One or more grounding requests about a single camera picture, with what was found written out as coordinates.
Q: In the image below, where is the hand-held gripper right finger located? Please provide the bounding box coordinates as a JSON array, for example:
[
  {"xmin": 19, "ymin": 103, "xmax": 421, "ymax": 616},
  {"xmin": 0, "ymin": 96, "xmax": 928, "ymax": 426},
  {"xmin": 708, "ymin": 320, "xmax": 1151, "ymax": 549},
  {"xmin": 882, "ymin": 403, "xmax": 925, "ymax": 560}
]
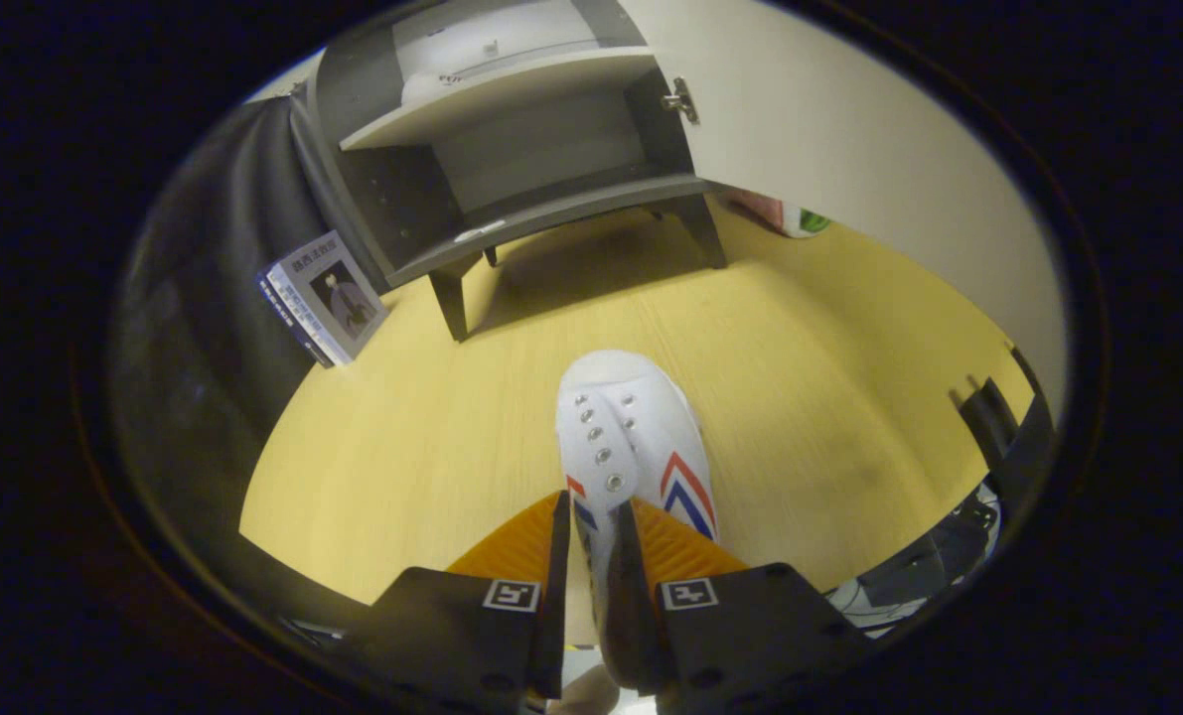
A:
[{"xmin": 614, "ymin": 499, "xmax": 872, "ymax": 715}]

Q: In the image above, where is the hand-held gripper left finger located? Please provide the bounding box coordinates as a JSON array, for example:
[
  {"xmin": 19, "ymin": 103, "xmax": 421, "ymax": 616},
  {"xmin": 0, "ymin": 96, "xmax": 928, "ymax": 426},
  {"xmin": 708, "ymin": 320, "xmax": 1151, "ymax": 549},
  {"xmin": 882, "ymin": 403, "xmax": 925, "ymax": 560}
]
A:
[{"xmin": 333, "ymin": 490, "xmax": 572, "ymax": 715}]

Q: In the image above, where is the white shoe with striped sides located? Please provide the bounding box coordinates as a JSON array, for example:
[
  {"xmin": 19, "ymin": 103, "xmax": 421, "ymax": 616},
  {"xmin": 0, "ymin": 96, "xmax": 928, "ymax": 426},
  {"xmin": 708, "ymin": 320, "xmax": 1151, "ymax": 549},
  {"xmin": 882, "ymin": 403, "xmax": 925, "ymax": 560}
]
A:
[{"xmin": 554, "ymin": 349, "xmax": 721, "ymax": 696}]

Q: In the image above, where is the white shoe cabinet door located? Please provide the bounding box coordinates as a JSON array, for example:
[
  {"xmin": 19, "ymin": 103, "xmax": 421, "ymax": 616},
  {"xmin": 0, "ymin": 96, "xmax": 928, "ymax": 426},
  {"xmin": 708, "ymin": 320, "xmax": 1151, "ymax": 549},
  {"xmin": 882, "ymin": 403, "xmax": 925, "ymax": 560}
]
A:
[{"xmin": 619, "ymin": 0, "xmax": 1069, "ymax": 418}]

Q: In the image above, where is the metal door hinge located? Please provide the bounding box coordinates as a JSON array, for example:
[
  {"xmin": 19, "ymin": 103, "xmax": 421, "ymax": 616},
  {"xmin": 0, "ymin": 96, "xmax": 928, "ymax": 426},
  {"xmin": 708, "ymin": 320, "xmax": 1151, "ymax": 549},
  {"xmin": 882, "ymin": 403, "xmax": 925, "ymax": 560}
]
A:
[{"xmin": 661, "ymin": 76, "xmax": 701, "ymax": 126}]

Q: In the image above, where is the dark equipment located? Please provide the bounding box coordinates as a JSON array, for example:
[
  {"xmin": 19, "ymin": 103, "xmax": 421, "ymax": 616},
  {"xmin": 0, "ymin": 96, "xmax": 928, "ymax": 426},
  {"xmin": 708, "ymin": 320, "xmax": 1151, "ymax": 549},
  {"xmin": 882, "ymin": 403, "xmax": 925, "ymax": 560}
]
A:
[{"xmin": 827, "ymin": 346, "xmax": 1061, "ymax": 639}]

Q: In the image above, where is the stack of books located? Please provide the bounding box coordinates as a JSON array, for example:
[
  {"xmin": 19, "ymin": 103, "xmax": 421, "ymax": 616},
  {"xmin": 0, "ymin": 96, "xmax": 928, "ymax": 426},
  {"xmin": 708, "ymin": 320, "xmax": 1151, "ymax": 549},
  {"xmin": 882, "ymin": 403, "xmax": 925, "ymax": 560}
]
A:
[{"xmin": 256, "ymin": 230, "xmax": 390, "ymax": 369}]

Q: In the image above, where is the green and pink round item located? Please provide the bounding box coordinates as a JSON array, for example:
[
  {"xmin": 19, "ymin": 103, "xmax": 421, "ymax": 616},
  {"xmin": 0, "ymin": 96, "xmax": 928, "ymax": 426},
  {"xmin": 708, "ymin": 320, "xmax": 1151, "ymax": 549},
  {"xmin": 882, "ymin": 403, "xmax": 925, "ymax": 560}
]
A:
[{"xmin": 728, "ymin": 189, "xmax": 832, "ymax": 240}]

